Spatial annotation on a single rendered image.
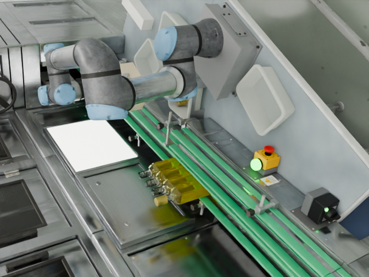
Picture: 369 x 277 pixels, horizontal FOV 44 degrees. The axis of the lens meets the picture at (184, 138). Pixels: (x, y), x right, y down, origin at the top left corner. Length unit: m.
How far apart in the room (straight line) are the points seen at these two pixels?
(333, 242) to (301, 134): 0.38
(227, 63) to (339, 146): 0.51
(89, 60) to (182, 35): 0.45
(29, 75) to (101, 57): 1.27
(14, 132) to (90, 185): 0.62
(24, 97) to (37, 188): 0.68
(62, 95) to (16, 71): 0.87
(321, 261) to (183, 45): 0.86
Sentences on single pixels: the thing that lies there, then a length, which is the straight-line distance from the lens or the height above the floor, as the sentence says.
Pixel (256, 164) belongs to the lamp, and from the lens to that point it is 1.70.
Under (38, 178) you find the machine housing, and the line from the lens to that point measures 2.14.
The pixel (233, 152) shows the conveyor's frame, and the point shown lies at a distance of 1.83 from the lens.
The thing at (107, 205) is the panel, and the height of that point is 1.27.
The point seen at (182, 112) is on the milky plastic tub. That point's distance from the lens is 2.11.
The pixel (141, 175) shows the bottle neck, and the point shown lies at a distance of 1.87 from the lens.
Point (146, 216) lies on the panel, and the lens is 1.88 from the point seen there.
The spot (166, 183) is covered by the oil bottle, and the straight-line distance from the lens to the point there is 1.82.
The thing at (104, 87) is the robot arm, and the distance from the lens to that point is 1.31.
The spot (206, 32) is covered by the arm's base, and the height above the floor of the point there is 0.92.
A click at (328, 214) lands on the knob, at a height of 0.81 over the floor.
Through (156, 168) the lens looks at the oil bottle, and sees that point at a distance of 1.88.
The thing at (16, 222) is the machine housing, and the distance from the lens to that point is 1.94.
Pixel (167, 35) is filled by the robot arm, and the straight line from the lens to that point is 1.63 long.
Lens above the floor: 1.91
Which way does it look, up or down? 31 degrees down
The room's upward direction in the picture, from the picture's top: 103 degrees counter-clockwise
